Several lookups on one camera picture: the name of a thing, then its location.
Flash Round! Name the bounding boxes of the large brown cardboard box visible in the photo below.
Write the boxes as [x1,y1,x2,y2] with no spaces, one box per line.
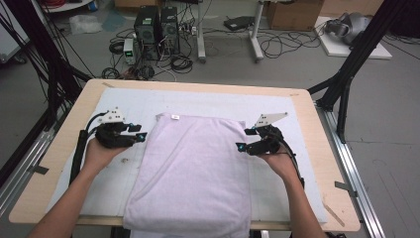
[266,0,325,32]

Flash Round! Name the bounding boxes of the black metal frame stand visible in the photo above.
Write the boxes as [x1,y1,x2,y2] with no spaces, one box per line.
[0,0,93,131]
[306,0,410,145]

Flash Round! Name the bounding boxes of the white foam mat with grid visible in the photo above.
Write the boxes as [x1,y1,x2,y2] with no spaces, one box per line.
[44,87,329,224]

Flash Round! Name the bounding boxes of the long black floor cable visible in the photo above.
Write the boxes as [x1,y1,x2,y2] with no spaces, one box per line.
[257,29,323,60]

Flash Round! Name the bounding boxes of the clear plastic bag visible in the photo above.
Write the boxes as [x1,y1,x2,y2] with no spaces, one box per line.
[68,13,103,36]

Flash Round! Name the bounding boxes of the grey headset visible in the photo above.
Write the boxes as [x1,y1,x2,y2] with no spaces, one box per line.
[324,12,372,46]

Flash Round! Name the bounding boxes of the person's right hand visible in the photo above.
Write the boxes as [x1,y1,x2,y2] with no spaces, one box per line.
[257,152,297,183]

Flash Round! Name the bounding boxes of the person's left hand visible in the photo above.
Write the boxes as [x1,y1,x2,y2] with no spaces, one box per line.
[80,137,129,177]

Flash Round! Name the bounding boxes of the white floor board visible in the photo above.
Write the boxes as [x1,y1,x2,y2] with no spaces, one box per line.
[313,16,393,60]

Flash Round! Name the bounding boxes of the flat black device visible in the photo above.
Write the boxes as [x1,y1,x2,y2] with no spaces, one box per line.
[223,15,256,32]

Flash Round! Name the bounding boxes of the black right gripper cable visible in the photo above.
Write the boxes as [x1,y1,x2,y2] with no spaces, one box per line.
[275,133,305,189]

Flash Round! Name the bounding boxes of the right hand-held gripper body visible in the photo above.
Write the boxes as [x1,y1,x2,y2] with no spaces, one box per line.
[246,112,289,157]

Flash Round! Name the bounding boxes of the black computer tower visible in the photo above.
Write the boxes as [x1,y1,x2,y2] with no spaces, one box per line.
[159,6,181,56]
[133,5,160,61]

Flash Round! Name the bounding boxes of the light wooden table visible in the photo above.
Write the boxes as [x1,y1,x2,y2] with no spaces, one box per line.
[8,78,362,232]

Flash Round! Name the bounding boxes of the white desk leg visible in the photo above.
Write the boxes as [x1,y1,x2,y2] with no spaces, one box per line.
[249,0,265,63]
[196,0,207,63]

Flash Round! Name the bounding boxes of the aluminium rail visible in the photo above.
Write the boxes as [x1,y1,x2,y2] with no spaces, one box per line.
[315,103,386,238]
[0,108,67,216]

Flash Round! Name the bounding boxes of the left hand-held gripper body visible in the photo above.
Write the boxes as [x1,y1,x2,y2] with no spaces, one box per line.
[94,107,138,149]

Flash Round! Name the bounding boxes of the black tape strip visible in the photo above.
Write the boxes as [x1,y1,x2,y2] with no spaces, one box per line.
[334,180,359,198]
[28,164,50,176]

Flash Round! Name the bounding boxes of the black sleeved left gripper cable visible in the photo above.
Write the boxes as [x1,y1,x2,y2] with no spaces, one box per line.
[68,111,108,186]

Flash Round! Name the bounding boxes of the pale pink towel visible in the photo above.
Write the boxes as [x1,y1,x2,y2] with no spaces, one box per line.
[122,112,253,238]

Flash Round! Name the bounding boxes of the coiled black cable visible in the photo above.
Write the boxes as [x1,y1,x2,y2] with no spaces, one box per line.
[169,54,194,74]

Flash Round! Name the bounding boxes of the person's dark clothing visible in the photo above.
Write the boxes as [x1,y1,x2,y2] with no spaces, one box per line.
[110,226,262,238]

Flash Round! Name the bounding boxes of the white bench power supply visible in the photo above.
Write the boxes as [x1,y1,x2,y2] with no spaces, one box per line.
[123,38,137,65]

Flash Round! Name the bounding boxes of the flat brown cardboard box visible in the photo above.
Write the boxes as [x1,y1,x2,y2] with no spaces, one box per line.
[320,0,385,18]

